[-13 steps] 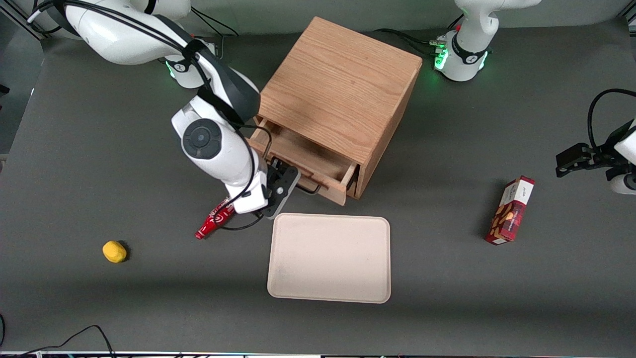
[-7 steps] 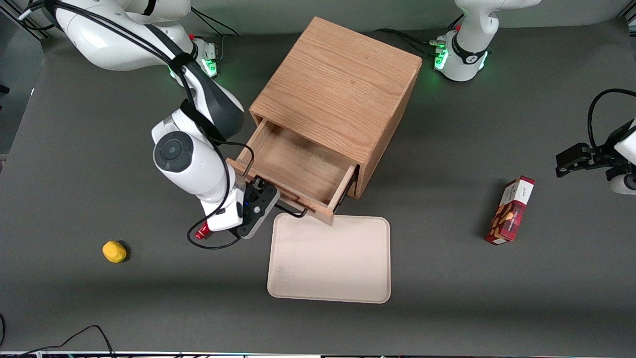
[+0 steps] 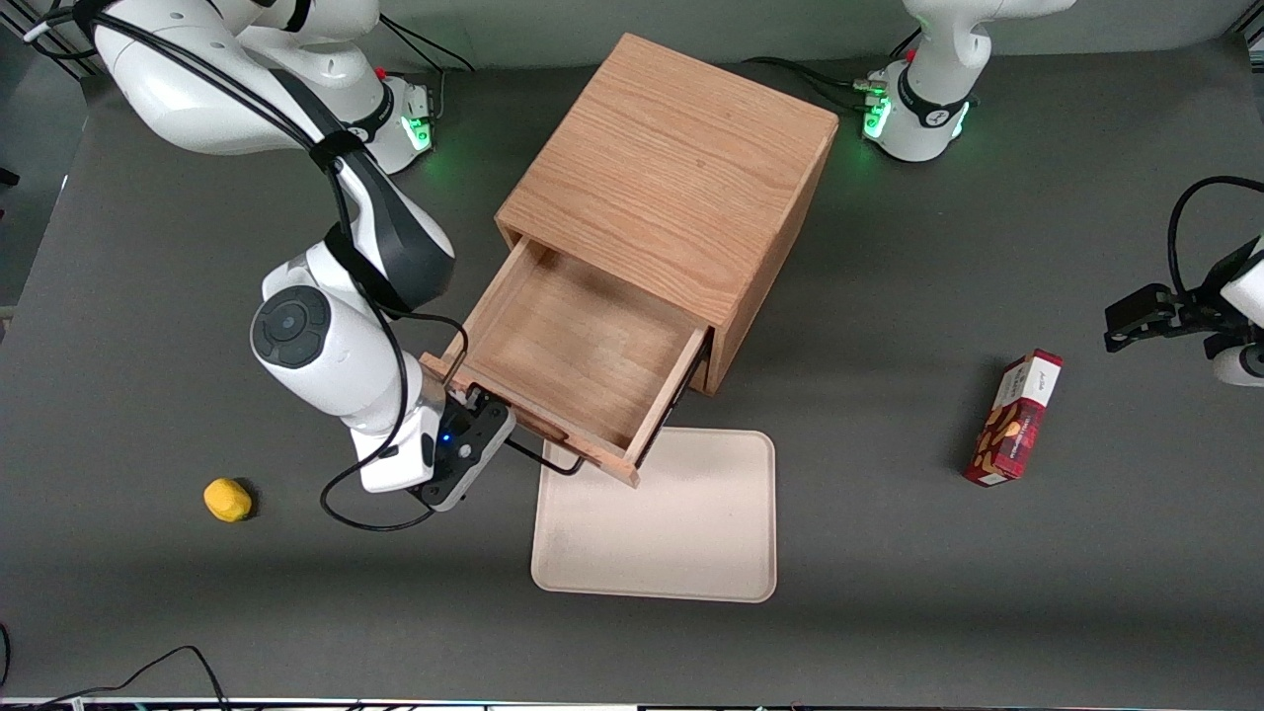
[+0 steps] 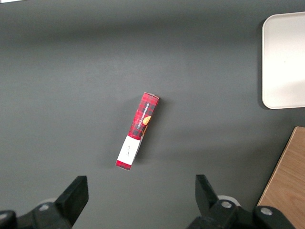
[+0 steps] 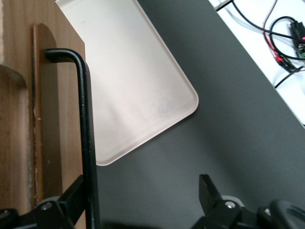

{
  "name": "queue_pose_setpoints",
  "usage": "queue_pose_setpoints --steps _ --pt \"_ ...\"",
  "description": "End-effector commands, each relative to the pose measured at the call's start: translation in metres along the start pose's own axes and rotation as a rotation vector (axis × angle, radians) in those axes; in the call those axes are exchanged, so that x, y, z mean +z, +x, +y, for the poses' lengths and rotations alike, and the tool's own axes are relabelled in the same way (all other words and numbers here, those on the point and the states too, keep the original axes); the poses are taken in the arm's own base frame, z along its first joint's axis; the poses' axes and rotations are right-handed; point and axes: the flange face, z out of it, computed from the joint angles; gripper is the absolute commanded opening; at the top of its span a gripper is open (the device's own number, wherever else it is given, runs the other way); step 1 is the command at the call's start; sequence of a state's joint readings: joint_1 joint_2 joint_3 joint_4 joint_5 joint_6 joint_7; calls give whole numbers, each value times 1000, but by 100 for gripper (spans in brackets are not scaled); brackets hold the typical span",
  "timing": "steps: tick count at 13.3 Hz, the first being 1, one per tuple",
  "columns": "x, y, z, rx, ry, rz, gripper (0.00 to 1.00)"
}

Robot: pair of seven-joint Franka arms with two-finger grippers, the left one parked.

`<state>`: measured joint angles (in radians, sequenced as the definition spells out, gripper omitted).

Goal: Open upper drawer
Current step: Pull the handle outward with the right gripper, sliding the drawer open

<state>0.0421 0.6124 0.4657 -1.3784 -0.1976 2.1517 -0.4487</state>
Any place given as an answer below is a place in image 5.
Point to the green circuit board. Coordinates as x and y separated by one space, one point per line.
297 31

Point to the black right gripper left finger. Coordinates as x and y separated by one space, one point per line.
62 214

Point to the beige plastic tray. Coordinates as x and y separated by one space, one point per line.
131 83

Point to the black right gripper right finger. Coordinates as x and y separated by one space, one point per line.
214 210

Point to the wooden drawer cabinet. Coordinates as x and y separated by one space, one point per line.
12 155

